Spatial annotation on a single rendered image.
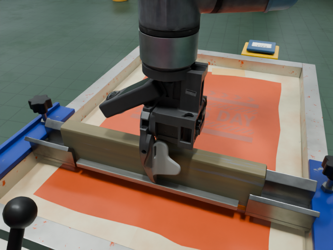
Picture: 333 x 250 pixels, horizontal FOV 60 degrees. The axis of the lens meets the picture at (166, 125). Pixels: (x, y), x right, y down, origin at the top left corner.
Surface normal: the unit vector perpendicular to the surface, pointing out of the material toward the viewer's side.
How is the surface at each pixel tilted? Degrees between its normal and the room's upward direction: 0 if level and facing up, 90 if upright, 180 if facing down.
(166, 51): 90
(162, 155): 83
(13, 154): 0
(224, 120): 0
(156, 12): 90
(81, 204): 0
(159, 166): 83
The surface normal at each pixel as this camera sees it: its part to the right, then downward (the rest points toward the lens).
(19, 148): 0.00, -0.81
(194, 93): -0.33, 0.55
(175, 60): 0.16, 0.58
